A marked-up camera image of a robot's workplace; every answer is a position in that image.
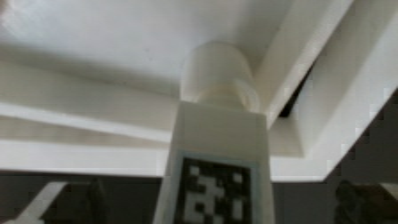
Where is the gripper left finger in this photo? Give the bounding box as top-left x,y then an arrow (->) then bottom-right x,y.
10,179 -> 111,224

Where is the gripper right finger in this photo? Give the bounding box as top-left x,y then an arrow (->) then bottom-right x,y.
333,180 -> 398,224

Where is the white leg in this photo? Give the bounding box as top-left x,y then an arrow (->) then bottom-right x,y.
152,42 -> 275,224

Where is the white square tabletop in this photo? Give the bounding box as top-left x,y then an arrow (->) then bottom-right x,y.
0,0 -> 356,183

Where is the white U-shaped fence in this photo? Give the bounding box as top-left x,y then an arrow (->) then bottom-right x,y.
268,0 -> 398,183

